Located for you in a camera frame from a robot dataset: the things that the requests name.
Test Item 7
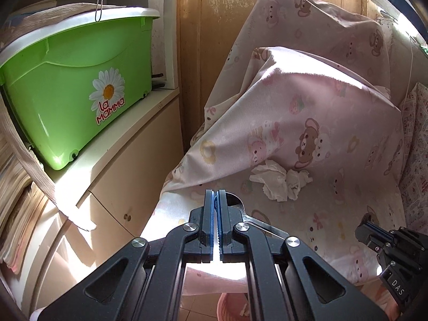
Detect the wooden headboard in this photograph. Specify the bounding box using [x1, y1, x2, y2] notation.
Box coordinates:
[177, 0, 372, 148]

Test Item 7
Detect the pink plastic basket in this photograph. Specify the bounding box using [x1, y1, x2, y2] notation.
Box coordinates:
[217, 292, 251, 321]

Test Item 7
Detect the pink bear-print pillow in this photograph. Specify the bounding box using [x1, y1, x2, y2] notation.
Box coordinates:
[204, 0, 392, 131]

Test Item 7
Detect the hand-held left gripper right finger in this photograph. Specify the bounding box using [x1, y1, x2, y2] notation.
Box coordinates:
[217, 189, 390, 321]

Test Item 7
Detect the pink bear-print blanket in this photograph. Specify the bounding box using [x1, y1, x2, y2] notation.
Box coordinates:
[142, 47, 407, 295]

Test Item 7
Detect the red-print white quilt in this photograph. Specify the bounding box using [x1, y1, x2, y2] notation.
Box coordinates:
[398, 83, 428, 238]

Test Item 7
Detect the black handle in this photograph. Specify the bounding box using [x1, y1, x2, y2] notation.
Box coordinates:
[151, 72, 168, 91]

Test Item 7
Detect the green plastic storage box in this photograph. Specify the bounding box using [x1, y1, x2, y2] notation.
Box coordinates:
[0, 7, 161, 171]

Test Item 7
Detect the crumpled white tissue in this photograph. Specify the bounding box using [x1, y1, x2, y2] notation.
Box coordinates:
[286, 169, 313, 201]
[249, 160, 288, 202]

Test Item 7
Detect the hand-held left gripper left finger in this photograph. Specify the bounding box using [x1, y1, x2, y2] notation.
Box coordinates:
[28, 189, 217, 321]

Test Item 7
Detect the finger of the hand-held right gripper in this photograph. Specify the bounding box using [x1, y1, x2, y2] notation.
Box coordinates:
[363, 221, 394, 235]
[355, 226, 390, 253]

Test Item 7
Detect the stack of papers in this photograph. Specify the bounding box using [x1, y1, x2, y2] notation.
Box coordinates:
[0, 154, 51, 271]

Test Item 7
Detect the cream cabinet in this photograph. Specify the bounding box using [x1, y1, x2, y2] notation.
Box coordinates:
[20, 89, 184, 313]

